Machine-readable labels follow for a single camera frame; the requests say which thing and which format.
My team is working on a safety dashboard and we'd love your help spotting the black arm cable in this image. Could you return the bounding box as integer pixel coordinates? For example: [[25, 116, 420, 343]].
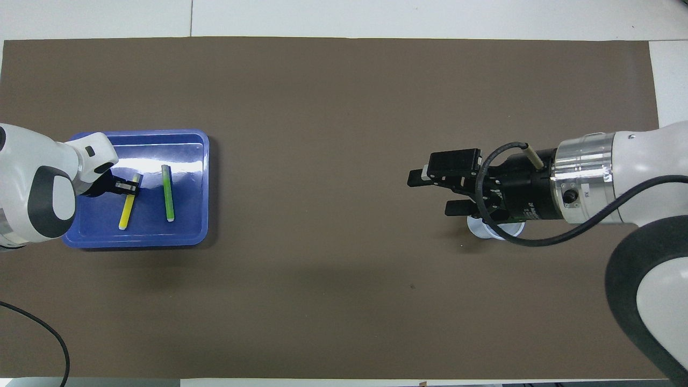
[[0, 301, 70, 387], [476, 142, 688, 247]]

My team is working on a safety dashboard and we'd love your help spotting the brown table mat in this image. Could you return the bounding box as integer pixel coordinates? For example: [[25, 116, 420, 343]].
[[0, 37, 661, 379]]

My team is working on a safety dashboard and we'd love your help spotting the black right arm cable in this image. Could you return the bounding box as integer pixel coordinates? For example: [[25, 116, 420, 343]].
[[476, 142, 688, 247]]

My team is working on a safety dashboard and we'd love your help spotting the translucent plastic cup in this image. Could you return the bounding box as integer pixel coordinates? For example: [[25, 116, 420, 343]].
[[467, 215, 526, 241]]

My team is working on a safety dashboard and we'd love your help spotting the yellow pen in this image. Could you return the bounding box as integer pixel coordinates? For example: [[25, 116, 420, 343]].
[[118, 173, 141, 231]]

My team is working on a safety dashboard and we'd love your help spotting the green pen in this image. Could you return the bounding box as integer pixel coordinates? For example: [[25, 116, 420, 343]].
[[161, 164, 176, 223]]

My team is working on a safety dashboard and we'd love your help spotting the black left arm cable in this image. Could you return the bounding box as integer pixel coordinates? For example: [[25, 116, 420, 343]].
[[0, 301, 70, 387]]

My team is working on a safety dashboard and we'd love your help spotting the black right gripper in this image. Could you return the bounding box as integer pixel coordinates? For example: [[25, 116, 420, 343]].
[[407, 148, 562, 224]]

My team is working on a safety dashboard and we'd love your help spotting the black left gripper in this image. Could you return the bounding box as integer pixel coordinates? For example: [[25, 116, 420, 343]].
[[80, 171, 144, 198]]

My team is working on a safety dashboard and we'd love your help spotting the blue plastic tray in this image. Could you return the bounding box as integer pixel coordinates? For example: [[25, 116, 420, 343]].
[[60, 129, 210, 249]]

